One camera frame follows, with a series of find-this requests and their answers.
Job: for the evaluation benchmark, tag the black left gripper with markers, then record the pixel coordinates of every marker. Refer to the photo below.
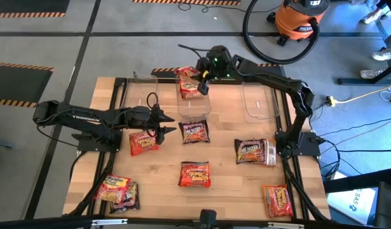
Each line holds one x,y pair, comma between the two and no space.
150,119

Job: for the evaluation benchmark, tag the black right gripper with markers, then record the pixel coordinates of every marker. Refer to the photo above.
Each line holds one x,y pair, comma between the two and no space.
203,66

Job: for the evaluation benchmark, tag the red yellow beef ramen pack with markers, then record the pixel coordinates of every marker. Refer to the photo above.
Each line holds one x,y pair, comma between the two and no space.
186,71
188,89
111,189

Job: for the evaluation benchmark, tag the orange spicy chicken noodle pack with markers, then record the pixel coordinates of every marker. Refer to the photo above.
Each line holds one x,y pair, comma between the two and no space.
194,175
271,152
277,201
141,144

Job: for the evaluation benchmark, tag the black fire noodle pack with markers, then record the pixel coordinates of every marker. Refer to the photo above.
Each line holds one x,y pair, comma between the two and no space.
250,151
131,203
194,133

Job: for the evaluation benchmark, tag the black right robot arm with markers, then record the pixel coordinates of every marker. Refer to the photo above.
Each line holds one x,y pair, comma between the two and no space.
278,81

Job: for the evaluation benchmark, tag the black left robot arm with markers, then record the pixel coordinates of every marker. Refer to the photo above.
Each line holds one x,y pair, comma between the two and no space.
87,117

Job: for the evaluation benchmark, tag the clear plastic bin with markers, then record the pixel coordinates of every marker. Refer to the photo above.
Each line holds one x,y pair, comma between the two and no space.
134,92
195,109
258,111

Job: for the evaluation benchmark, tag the black hazard striped floor mat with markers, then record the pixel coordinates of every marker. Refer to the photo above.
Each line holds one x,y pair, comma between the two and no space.
163,73
17,86
23,6
182,2

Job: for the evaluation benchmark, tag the orange shop vacuum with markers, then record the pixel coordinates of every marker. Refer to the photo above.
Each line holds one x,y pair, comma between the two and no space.
246,35
293,19

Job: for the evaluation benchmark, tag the black stand leg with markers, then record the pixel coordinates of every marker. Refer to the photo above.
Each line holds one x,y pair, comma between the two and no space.
357,81

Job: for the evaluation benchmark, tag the person's shoe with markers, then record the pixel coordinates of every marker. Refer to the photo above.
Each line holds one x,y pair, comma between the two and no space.
371,16
384,54
371,73

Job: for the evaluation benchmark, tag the black bar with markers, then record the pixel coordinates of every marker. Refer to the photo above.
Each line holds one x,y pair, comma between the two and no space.
357,183

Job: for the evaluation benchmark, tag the white cardboard box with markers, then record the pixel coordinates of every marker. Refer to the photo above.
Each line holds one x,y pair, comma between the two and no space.
351,203

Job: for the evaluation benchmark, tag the person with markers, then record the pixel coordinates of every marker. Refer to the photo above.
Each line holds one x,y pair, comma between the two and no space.
381,4

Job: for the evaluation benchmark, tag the black table frame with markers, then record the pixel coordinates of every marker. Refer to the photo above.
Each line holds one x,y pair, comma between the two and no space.
106,162

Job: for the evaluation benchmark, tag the silver frame bracket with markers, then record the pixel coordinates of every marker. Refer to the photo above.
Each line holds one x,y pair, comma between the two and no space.
285,225
109,221

